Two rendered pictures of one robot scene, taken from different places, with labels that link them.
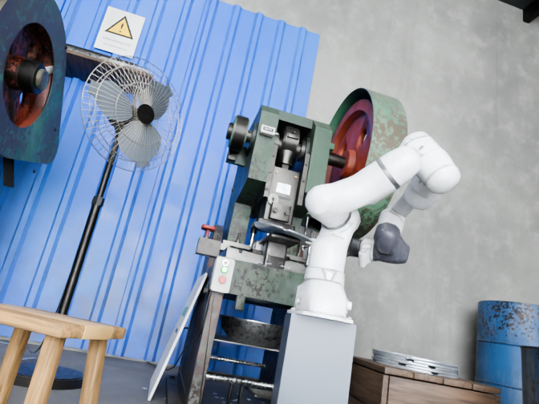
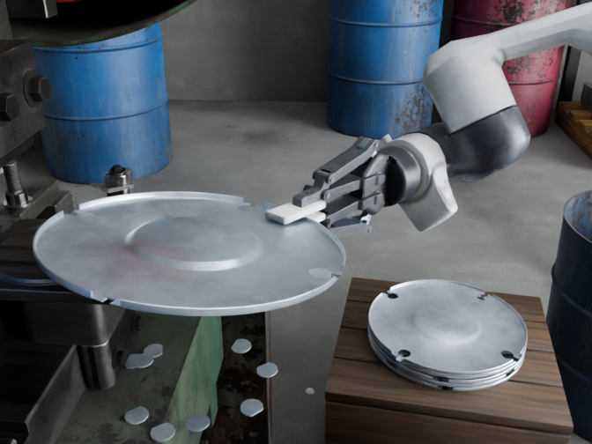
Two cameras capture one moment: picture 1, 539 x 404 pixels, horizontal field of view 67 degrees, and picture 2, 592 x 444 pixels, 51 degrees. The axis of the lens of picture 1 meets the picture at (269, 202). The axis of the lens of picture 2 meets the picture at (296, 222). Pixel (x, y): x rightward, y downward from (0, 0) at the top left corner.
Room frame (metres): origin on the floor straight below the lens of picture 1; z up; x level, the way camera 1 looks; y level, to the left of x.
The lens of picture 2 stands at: (1.53, 0.39, 1.08)
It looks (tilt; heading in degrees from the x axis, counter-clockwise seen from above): 27 degrees down; 286
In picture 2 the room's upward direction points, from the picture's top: straight up
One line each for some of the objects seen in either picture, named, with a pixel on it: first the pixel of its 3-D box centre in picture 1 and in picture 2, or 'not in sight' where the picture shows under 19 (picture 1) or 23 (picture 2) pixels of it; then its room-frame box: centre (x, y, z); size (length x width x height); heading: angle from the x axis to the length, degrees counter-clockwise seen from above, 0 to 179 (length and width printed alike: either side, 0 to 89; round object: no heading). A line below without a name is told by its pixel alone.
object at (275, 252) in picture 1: (276, 253); (115, 306); (1.85, -0.07, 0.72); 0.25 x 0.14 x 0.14; 11
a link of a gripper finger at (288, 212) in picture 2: not in sight; (296, 209); (1.70, -0.22, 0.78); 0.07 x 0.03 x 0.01; 63
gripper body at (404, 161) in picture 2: (350, 247); (377, 181); (1.63, -0.36, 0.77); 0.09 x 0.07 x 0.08; 63
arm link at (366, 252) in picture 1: (366, 252); (418, 183); (1.58, -0.42, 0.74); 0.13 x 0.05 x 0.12; 153
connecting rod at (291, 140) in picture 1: (285, 157); not in sight; (2.02, -0.04, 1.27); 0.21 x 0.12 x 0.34; 11
